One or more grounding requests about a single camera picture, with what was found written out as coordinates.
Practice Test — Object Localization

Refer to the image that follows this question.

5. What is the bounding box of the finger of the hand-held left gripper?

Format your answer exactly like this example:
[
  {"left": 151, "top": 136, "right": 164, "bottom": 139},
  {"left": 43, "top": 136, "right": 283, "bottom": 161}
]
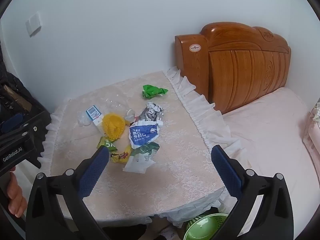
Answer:
[
  {"left": 0, "top": 73, "right": 49, "bottom": 135},
  {"left": 22, "top": 113, "right": 52, "bottom": 170}
]

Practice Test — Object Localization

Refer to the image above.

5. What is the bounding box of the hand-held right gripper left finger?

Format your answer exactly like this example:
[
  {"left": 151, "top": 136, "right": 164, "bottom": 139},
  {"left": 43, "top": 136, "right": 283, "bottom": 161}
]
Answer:
[{"left": 26, "top": 145, "right": 110, "bottom": 240}]

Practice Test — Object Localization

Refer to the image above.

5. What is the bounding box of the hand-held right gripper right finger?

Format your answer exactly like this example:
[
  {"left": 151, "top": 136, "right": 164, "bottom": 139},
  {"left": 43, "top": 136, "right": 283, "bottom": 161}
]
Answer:
[{"left": 211, "top": 144, "right": 294, "bottom": 240}]

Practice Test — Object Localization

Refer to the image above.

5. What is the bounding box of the blue white mask packet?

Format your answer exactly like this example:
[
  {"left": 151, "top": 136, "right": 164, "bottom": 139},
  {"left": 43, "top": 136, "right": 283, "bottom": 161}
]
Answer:
[{"left": 129, "top": 120, "right": 160, "bottom": 152}]

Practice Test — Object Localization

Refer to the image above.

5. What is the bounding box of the green plastic basket bin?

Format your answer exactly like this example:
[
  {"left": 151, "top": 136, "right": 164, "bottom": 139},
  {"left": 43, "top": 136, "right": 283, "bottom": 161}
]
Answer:
[{"left": 184, "top": 214, "right": 229, "bottom": 240}]

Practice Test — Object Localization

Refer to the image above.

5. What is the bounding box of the person's left hand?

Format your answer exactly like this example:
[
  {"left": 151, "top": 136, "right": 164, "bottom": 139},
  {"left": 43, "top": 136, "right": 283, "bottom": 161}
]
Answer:
[{"left": 6, "top": 171, "right": 27, "bottom": 218}]

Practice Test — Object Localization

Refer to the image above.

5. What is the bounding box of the green snack packet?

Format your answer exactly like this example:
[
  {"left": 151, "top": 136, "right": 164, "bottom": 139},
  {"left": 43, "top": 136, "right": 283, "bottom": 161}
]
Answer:
[{"left": 97, "top": 136, "right": 117, "bottom": 152}]

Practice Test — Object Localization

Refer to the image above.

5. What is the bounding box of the yellow snack packet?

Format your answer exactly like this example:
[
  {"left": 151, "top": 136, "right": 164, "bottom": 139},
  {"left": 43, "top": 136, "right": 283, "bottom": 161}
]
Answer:
[{"left": 110, "top": 145, "right": 132, "bottom": 163}]

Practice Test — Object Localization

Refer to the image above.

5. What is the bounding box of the white paper sheet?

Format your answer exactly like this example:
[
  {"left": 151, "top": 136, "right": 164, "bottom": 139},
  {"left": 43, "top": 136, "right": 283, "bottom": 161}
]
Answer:
[{"left": 122, "top": 154, "right": 154, "bottom": 173}]

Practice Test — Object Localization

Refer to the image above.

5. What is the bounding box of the yellow mesh scrubber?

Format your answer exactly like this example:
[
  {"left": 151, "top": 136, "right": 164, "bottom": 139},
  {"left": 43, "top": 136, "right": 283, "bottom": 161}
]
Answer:
[{"left": 102, "top": 113, "right": 126, "bottom": 140}]

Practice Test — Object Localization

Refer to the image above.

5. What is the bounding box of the green white wrapper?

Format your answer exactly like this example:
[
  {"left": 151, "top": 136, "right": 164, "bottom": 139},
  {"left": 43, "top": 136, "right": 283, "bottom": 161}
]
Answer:
[{"left": 130, "top": 142, "right": 160, "bottom": 162}]

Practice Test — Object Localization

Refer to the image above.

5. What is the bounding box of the bed with pink sheet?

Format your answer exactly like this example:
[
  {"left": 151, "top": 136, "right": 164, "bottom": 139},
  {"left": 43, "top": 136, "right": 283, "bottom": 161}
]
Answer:
[{"left": 217, "top": 87, "right": 320, "bottom": 240}]

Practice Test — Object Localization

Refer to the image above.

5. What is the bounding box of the small white blue carton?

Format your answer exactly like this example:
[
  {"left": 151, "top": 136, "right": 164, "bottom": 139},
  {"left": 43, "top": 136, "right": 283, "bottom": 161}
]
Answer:
[{"left": 86, "top": 105, "right": 104, "bottom": 125}]

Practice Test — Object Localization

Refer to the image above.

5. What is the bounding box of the clear plastic bag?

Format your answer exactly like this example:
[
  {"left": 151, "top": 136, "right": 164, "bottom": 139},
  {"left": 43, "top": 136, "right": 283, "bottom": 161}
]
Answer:
[{"left": 77, "top": 97, "right": 129, "bottom": 128}]

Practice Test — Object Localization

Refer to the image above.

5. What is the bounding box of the crumpled silver foil wrapper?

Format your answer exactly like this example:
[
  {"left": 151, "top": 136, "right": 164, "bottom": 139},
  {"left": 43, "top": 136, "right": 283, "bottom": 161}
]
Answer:
[{"left": 137, "top": 102, "right": 165, "bottom": 127}]

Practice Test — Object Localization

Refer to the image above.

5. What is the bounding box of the crumpled green wrapper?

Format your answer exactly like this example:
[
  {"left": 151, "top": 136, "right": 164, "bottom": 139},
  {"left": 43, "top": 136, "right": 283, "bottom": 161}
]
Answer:
[{"left": 142, "top": 84, "right": 168, "bottom": 98}]

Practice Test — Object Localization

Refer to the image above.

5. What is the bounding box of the carved wooden headboard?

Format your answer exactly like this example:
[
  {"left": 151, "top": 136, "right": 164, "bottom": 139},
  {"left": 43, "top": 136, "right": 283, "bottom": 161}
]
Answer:
[{"left": 175, "top": 22, "right": 292, "bottom": 115}]

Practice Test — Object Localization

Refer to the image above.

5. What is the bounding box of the round white headboard sticker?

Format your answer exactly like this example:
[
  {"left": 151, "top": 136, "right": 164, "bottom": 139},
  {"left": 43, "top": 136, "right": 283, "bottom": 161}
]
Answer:
[{"left": 188, "top": 39, "right": 206, "bottom": 54}]

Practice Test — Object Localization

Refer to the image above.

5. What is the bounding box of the white wall switch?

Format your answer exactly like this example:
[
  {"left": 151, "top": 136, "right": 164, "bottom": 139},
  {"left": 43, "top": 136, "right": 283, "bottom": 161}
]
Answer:
[{"left": 25, "top": 11, "right": 42, "bottom": 37}]

